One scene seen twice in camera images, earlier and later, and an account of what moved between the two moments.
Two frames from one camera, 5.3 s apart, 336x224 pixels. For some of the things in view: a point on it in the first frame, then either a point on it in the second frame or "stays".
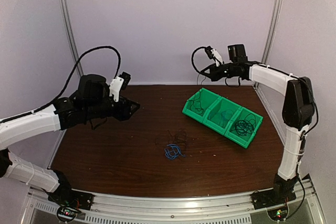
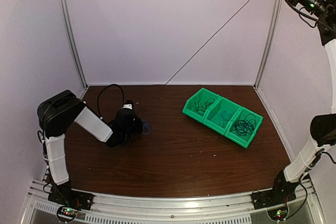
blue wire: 173,151 -> 147,124
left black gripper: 123,113 -> 138,127
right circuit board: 278,213 stays
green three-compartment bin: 224,116 stays
